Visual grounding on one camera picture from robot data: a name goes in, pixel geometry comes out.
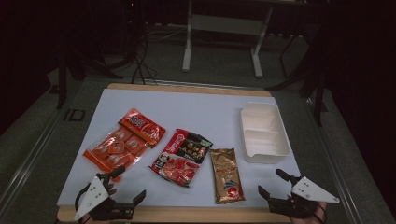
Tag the white plastic box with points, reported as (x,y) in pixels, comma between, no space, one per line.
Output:
(264,146)

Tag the black floor bracket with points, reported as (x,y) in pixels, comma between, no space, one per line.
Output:
(74,115)

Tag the orange snack packet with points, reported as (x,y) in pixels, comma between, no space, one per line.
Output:
(124,143)

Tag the person's left hand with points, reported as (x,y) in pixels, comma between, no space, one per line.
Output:
(111,189)

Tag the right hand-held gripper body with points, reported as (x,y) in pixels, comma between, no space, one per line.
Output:
(311,191)

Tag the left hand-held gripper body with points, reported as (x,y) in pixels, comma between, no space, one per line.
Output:
(93,194)

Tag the gold foil packet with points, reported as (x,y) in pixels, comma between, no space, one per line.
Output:
(225,174)

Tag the red and black food packet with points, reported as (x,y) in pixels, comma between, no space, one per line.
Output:
(180,155)

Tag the black stand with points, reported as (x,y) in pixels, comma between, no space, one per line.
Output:
(62,81)
(317,93)

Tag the white table mat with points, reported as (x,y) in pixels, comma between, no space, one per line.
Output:
(193,112)

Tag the person's right hand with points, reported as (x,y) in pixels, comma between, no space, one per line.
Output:
(309,220)

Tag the white metal desk frame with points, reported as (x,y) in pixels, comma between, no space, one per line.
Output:
(186,46)

